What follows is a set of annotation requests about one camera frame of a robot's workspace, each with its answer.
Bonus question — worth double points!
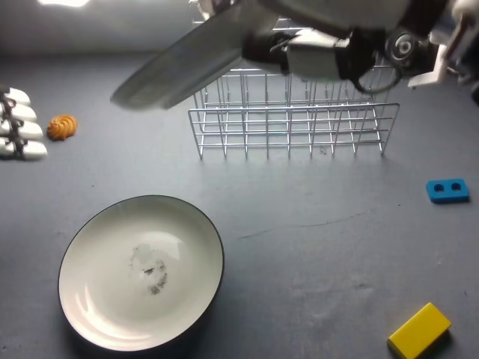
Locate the white right camera bracket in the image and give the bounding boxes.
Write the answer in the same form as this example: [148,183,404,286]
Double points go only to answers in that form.
[407,7,473,90]

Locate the yellow rectangular block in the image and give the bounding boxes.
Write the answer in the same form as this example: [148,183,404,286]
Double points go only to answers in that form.
[387,301,453,359]

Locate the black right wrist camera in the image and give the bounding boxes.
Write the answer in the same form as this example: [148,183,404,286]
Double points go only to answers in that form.
[384,30,426,78]

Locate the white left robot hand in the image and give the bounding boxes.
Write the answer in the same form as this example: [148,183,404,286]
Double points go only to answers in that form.
[0,85,49,162]

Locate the white plate with black rim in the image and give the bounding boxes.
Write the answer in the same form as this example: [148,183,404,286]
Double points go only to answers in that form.
[57,194,226,352]
[110,0,280,112]

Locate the blue block with two holes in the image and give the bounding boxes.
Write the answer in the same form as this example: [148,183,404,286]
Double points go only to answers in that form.
[425,177,471,205]

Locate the orange swirl cookie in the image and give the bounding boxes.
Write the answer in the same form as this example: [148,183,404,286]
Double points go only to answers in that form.
[46,114,79,142]

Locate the silver wire plate rack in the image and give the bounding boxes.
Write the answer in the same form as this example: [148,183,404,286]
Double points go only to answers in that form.
[188,0,400,161]

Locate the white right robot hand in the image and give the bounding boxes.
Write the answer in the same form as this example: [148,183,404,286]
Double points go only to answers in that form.
[242,0,411,82]

